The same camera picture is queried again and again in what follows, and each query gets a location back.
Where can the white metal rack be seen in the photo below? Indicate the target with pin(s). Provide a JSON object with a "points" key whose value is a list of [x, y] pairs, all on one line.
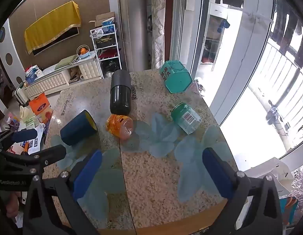
{"points": [[106, 51]]}

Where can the dark blue cup yellow inside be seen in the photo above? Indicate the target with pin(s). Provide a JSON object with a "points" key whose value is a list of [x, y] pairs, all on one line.
{"points": [[76, 128]]}

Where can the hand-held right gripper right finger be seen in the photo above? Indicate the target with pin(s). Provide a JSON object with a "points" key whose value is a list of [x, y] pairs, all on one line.
{"points": [[217, 175]]}

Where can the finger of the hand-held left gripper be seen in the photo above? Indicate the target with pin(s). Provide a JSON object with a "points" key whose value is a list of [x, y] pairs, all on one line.
{"points": [[51, 153], [25, 135]]}

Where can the hanging dark clothes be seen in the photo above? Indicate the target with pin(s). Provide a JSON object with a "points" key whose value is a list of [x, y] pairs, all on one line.
{"points": [[290, 29]]}

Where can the white suitcase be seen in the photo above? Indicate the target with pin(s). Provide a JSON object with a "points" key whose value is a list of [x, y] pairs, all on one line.
{"points": [[20, 94]]}

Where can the teal hexagonal box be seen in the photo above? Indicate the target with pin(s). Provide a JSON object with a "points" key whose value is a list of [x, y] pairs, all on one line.
{"points": [[176, 77]]}

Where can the papers on floor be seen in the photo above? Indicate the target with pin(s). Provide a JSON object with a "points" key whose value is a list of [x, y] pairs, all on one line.
{"points": [[34, 139]]}

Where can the black cylindrical cup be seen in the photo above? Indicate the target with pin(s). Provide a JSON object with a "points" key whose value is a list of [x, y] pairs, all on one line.
{"points": [[120, 91]]}

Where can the blue tissue box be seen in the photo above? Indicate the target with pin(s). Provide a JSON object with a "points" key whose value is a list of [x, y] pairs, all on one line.
{"points": [[31, 73]]}

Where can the black television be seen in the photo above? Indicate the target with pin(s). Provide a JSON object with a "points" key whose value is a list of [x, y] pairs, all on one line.
{"points": [[57, 41]]}

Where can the orange box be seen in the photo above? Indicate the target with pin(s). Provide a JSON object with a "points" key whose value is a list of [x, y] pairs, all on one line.
{"points": [[38, 104]]}

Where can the white television cabinet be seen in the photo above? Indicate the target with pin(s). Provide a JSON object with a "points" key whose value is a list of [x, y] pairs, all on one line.
{"points": [[60, 77]]}

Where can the white plastic bag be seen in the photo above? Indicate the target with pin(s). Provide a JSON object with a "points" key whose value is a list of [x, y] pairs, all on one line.
{"points": [[98, 32]]}

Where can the green transparent jar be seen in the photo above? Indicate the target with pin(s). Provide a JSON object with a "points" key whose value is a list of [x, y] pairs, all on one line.
{"points": [[186, 118]]}

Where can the orange transparent jar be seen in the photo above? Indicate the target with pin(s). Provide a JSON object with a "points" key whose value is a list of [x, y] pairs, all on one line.
{"points": [[119, 126]]}

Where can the blue packet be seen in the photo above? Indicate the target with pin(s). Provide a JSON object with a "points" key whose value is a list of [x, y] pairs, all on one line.
{"points": [[109, 26]]}

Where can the white cardboard carton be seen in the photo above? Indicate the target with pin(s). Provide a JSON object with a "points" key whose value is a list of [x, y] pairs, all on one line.
{"points": [[271, 172]]}

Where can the patterned curtain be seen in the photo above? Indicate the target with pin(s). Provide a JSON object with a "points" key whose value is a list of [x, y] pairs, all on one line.
{"points": [[159, 24]]}

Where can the person's left hand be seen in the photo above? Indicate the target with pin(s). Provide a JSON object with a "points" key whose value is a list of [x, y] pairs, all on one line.
{"points": [[12, 206]]}

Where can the green cushion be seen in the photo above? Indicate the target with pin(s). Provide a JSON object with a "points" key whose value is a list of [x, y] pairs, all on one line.
{"points": [[65, 62]]}

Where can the brown cardboard box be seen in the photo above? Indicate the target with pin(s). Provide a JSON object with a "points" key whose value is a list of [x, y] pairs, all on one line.
{"points": [[101, 19]]}

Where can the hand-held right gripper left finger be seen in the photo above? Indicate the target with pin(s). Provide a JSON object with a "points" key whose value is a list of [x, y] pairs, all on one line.
{"points": [[86, 176]]}

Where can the yellow cloth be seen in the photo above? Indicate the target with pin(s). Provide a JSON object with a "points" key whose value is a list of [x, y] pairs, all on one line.
{"points": [[52, 24]]}

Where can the fruit bowl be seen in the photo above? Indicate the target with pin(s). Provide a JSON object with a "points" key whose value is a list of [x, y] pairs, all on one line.
{"points": [[83, 52]]}

